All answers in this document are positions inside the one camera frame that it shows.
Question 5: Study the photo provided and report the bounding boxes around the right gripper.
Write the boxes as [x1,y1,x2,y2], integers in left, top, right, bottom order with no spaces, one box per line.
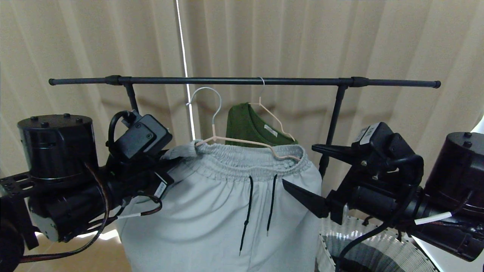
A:
[282,144,484,262]

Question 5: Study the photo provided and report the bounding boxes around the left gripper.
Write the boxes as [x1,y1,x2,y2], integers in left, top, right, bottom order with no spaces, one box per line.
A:
[28,166,175,243]

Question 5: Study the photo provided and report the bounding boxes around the pink clothes hanger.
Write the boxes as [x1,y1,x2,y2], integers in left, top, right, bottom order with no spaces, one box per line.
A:
[249,77,296,143]
[185,87,302,162]

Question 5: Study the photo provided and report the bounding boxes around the green long-sleeved shirt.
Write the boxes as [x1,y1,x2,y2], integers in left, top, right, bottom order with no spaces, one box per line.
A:
[226,103,298,148]

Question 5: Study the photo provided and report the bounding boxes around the pale grey garment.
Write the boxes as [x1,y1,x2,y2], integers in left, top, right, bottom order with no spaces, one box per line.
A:
[115,141,323,272]

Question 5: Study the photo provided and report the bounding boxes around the white laundry basket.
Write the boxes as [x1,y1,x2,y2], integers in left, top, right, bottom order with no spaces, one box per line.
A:
[316,206,441,272]

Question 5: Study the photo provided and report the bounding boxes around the black clothes rack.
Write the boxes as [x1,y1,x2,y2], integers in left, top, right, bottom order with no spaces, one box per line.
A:
[48,75,441,179]

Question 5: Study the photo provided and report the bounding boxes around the beige curtain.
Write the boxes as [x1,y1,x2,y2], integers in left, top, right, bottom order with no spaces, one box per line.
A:
[0,0,484,244]

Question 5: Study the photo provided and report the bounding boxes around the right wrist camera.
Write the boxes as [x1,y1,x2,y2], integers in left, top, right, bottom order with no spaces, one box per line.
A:
[351,122,425,186]

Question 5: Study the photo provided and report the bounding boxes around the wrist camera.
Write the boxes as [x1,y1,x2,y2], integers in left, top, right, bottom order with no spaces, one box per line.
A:
[351,122,425,186]
[106,113,181,179]

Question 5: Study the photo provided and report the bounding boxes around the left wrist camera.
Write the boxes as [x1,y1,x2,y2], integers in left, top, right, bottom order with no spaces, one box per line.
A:
[106,113,181,179]

